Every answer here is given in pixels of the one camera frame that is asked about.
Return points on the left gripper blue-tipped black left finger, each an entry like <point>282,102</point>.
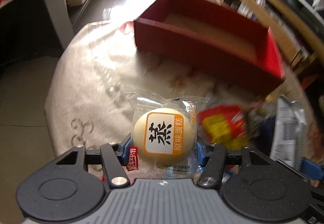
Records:
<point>112,157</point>

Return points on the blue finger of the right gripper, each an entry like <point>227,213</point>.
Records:
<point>312,170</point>

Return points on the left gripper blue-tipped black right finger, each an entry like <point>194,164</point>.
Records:
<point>219,157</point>

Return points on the red yellow snack packet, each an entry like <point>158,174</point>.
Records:
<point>224,125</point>

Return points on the silver red spicy strip packet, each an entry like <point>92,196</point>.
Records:
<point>289,133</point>

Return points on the steamed cake snack packet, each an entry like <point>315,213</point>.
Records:
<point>163,141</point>

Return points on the beige floral tablecloth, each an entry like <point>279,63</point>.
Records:
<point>86,103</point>

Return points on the red cardboard box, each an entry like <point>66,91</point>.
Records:
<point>214,39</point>

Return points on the wooden shelf unit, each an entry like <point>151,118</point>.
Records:
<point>298,43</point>

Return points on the grey cabinet panel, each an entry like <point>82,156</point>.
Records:
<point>60,20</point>

